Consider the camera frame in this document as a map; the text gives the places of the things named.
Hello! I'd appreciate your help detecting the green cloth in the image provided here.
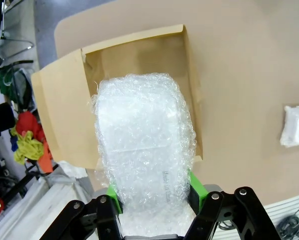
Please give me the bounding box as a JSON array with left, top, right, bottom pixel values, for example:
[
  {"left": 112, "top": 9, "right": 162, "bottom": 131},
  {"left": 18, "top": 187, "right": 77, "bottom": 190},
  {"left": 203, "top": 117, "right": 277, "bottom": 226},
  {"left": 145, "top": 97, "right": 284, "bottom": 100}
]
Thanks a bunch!
[{"left": 0, "top": 67, "right": 28, "bottom": 101}]

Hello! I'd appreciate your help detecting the black coiled cable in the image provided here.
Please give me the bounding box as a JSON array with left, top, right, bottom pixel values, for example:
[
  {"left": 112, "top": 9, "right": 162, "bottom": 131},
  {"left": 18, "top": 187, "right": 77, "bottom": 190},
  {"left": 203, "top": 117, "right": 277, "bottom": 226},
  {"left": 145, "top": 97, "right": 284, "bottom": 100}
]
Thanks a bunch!
[{"left": 276, "top": 202, "right": 299, "bottom": 240}]

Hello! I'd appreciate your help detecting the orange cloth pile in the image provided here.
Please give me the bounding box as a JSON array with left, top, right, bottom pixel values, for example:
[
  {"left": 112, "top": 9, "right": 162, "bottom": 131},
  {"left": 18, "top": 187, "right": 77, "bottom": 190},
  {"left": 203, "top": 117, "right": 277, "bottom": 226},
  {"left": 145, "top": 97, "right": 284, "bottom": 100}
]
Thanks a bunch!
[{"left": 38, "top": 142, "right": 54, "bottom": 174}]

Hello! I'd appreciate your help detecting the bubble-wrapped clock showing display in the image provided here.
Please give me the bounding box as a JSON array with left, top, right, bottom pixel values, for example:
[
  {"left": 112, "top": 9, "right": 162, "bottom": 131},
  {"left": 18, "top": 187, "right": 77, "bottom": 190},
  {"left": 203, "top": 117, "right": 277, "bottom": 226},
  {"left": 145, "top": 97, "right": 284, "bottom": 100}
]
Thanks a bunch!
[{"left": 280, "top": 104, "right": 299, "bottom": 148}]

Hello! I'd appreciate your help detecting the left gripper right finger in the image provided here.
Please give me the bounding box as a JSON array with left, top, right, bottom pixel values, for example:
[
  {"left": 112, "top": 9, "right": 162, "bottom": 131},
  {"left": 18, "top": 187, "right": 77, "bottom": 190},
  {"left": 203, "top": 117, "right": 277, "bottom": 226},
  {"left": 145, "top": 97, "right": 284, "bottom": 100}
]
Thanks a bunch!
[{"left": 184, "top": 169, "right": 283, "bottom": 240}]

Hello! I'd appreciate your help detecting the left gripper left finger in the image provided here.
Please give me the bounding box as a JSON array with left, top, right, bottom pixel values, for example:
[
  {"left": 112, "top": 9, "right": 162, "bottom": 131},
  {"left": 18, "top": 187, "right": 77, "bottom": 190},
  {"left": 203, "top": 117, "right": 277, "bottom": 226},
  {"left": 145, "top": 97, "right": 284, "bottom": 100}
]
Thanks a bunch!
[{"left": 38, "top": 183, "right": 124, "bottom": 240}]

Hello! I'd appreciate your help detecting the yellow cloth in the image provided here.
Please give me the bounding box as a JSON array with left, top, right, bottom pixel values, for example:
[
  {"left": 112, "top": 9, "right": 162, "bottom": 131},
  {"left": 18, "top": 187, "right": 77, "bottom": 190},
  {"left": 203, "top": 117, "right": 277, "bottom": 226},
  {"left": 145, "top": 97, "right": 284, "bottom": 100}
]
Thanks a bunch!
[{"left": 10, "top": 127, "right": 45, "bottom": 166}]

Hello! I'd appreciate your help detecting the red cloth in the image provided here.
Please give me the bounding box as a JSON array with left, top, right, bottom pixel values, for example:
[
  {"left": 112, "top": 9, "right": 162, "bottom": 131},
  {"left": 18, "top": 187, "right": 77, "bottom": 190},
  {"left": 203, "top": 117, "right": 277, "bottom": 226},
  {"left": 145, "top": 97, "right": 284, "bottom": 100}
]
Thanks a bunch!
[{"left": 15, "top": 111, "right": 47, "bottom": 148}]

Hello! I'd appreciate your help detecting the bubble-wrapped clock rounded bundle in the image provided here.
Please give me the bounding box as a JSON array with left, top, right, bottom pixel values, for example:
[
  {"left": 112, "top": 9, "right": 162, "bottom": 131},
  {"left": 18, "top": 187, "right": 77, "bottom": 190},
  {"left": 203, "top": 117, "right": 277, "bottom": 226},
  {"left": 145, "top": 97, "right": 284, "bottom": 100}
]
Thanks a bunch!
[{"left": 90, "top": 72, "right": 198, "bottom": 237}]

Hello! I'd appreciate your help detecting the white fabric sheet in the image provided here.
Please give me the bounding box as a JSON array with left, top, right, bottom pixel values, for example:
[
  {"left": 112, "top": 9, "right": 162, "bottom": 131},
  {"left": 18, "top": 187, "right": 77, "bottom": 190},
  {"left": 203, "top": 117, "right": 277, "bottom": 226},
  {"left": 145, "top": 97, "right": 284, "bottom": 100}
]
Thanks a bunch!
[{"left": 0, "top": 159, "right": 98, "bottom": 240}]

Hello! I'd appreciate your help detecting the open cardboard box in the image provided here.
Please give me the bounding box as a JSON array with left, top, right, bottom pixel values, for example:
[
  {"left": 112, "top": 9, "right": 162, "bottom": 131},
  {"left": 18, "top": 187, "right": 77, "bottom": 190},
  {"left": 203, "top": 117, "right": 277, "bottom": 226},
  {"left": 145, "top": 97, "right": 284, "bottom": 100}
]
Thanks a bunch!
[{"left": 30, "top": 24, "right": 205, "bottom": 170}]

